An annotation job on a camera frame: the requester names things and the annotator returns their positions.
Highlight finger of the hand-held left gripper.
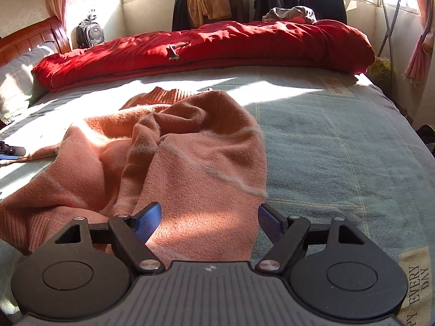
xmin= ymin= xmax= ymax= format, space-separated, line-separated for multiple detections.
xmin=0 ymin=141 xmax=26 ymax=160

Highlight metal drying rack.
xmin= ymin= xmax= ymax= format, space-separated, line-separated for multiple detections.
xmin=323 ymin=0 xmax=408 ymax=85

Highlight yellow green bundle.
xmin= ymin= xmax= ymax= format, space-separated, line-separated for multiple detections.
xmin=369 ymin=57 xmax=391 ymax=90

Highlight metal clamp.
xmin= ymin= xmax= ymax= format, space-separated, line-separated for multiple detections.
xmin=169 ymin=42 xmax=189 ymax=61

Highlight grey backpack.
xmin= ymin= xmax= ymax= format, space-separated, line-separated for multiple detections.
xmin=75 ymin=11 xmax=105 ymax=49

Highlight beige crumpled garment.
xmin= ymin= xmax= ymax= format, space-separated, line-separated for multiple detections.
xmin=262 ymin=6 xmax=316 ymax=24

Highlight black hanging garment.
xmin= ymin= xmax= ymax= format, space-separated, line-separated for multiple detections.
xmin=172 ymin=0 xmax=191 ymax=32

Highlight grey green pillow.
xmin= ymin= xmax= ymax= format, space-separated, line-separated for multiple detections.
xmin=0 ymin=41 xmax=57 ymax=123

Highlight wooden headboard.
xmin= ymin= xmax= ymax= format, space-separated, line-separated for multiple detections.
xmin=0 ymin=16 xmax=72 ymax=68

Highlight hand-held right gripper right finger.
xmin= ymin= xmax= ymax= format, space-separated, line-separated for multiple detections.
xmin=256 ymin=204 xmax=367 ymax=274

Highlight pink fringed curtain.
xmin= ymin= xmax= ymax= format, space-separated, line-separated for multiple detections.
xmin=403 ymin=0 xmax=435 ymax=87

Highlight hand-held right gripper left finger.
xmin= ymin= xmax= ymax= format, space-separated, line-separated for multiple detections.
xmin=54 ymin=202 xmax=166 ymax=274

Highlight red quilt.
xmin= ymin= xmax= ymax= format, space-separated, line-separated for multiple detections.
xmin=32 ymin=20 xmax=376 ymax=93

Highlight salmon knit sweater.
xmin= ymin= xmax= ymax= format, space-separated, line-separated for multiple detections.
xmin=0 ymin=86 xmax=269 ymax=265

